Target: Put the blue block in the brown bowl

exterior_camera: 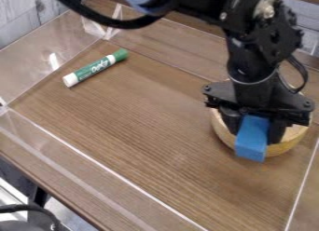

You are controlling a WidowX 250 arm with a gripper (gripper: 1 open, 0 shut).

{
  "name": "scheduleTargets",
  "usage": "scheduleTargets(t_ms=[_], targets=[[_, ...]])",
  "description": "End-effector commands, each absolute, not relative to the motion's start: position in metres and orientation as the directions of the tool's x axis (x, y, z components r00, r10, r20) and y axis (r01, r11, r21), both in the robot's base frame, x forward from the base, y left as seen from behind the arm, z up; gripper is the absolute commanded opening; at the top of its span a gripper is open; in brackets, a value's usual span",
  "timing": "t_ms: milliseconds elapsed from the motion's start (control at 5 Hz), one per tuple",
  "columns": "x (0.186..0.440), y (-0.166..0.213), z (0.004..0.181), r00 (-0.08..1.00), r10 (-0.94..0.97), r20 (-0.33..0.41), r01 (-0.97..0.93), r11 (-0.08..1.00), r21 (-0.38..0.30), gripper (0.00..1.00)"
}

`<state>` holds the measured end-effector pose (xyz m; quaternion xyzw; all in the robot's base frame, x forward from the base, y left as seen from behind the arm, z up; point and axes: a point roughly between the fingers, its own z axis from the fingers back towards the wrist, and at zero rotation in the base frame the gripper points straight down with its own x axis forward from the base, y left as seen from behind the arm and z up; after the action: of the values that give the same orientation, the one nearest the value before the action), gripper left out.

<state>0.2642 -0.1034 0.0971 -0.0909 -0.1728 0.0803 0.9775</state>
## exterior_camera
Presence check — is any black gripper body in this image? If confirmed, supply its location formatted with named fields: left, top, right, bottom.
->
left=203, top=75, right=314, bottom=126

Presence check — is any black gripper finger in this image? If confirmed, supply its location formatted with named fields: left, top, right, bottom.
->
left=269, top=118, right=287, bottom=144
left=220, top=106, right=242, bottom=135

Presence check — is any blue rectangular block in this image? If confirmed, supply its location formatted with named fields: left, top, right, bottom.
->
left=235, top=115, right=270, bottom=162

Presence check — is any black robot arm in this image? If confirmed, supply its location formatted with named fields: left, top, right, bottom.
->
left=126, top=0, right=314, bottom=144

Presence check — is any brown wooden bowl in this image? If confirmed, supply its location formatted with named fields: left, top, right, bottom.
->
left=210, top=108, right=310, bottom=160

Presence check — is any clear acrylic tray barrier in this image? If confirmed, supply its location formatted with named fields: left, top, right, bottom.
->
left=0, top=12, right=319, bottom=231

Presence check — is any green expo marker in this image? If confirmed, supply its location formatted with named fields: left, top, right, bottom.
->
left=62, top=48, right=129, bottom=88

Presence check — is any black equipment lower left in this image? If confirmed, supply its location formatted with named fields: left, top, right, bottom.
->
left=0, top=204, right=62, bottom=231

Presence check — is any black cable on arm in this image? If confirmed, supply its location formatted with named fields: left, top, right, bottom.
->
left=47, top=0, right=168, bottom=30

